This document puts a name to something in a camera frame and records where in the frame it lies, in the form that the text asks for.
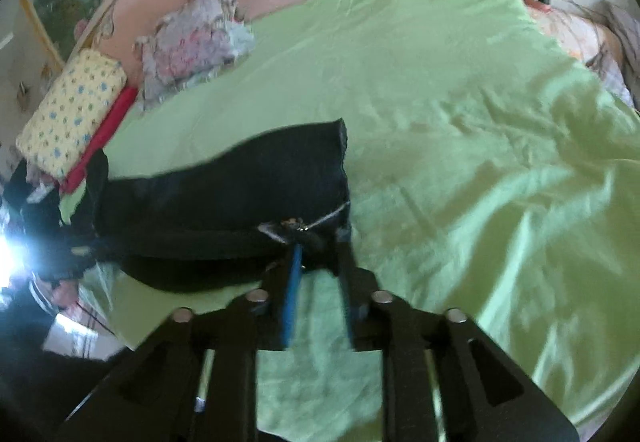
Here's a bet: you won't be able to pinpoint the yellow patterned pillow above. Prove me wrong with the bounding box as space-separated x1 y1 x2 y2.
15 49 127 181

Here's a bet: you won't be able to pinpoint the green bed sheet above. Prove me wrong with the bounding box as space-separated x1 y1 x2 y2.
56 0 640 438

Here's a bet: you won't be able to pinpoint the red folded cloth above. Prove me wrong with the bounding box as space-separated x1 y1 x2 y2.
60 87 138 194

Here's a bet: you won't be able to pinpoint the black pants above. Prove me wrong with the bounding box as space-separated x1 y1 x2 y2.
68 120 349 292

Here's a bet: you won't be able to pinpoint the floral ruffled pillow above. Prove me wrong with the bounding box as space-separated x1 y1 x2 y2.
134 0 255 110

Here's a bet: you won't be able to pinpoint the person's left hand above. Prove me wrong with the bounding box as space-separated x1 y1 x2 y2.
50 280 79 309

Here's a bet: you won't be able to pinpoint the black charger cable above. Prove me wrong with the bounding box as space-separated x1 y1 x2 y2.
519 0 622 53

